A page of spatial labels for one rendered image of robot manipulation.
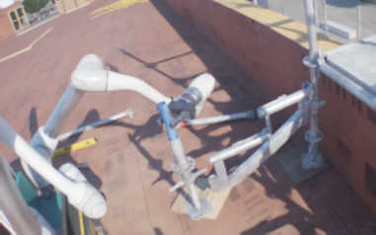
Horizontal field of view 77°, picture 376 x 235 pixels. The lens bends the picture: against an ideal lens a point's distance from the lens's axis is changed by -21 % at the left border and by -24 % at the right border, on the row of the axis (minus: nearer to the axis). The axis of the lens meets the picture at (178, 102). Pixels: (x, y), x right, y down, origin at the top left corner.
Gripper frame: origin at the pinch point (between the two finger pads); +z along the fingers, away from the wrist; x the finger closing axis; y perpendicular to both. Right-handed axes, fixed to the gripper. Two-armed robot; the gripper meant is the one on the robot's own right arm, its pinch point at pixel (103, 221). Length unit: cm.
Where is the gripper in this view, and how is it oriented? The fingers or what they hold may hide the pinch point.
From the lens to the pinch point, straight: 146.0
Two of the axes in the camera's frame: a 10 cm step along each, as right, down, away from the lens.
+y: -9.2, 3.7, -1.5
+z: 2.5, 8.3, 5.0
